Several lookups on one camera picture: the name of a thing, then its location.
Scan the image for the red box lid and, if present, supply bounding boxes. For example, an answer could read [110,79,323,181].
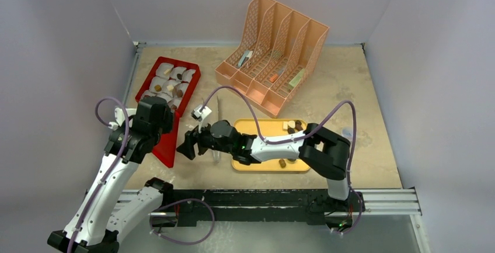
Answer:
[152,113,181,168]

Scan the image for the orange file organizer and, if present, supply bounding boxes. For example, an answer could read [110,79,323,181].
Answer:
[215,0,330,118]

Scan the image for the metal tongs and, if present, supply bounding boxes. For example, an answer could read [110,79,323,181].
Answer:
[212,95,221,165]

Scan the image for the milk ribbed chocolate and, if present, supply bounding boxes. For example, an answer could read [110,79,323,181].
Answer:
[278,159,287,168]

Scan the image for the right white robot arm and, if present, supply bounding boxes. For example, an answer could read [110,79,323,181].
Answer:
[176,120,355,210]

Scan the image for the small clear cup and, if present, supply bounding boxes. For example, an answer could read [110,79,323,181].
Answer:
[341,127,354,140]

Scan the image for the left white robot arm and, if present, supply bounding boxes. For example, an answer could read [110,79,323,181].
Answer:
[47,96,174,252]

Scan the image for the black base frame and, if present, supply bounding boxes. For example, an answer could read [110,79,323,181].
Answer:
[151,185,365,231]

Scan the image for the yellow tray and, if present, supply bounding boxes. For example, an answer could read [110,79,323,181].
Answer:
[231,119,310,172]

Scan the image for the white heart chocolate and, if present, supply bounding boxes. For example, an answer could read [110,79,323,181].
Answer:
[287,120,296,129]

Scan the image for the red chocolate box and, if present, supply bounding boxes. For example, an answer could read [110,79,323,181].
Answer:
[135,57,201,115]

